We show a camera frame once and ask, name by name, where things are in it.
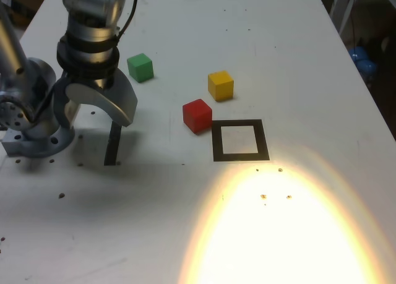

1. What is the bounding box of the black tape strip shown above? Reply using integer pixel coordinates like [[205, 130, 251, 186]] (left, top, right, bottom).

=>
[[103, 121, 122, 166]]

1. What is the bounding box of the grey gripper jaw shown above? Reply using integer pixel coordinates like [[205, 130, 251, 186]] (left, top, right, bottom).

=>
[[65, 72, 139, 127], [52, 73, 81, 130]]

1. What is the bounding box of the red cube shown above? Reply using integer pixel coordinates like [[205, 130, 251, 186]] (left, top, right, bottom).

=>
[[182, 98, 213, 134]]

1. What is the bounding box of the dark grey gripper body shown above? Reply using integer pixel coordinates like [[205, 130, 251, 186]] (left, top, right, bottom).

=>
[[62, 67, 120, 90]]

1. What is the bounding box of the white metal frame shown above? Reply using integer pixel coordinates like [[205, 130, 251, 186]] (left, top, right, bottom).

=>
[[329, 0, 363, 34]]

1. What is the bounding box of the black tape square outline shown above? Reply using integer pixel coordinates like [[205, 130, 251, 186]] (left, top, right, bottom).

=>
[[211, 119, 270, 162]]

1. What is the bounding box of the yellow cube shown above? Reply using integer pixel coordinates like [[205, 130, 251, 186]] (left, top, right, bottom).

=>
[[207, 70, 235, 102]]

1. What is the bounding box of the blue round object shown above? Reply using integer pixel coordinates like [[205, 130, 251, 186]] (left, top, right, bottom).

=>
[[348, 46, 378, 77]]

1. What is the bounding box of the green cube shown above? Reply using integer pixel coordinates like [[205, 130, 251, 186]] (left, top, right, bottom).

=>
[[126, 53, 155, 84]]

